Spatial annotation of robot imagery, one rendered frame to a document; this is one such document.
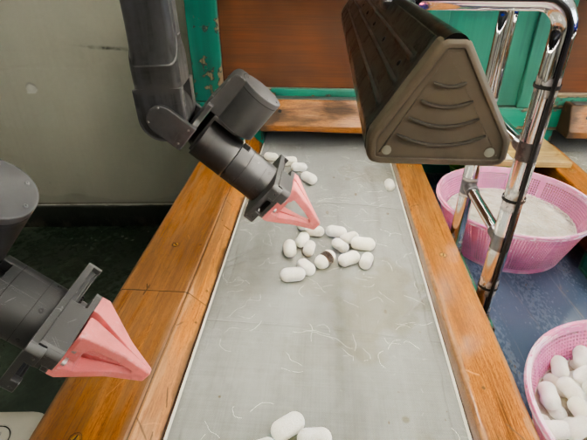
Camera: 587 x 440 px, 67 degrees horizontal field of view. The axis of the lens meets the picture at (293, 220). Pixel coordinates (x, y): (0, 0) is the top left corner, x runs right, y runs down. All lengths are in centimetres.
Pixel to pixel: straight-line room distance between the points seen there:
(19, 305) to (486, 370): 45
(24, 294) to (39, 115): 182
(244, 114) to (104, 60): 150
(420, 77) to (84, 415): 42
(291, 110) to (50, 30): 126
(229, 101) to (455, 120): 35
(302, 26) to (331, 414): 80
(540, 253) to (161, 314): 59
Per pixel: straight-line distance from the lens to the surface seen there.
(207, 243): 69
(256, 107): 55
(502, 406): 51
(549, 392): 58
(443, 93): 26
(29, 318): 41
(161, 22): 55
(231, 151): 57
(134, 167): 214
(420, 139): 26
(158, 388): 51
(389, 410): 51
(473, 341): 56
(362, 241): 70
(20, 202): 36
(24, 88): 218
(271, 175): 59
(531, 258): 82
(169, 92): 55
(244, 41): 106
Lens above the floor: 115
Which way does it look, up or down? 31 degrees down
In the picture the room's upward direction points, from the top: straight up
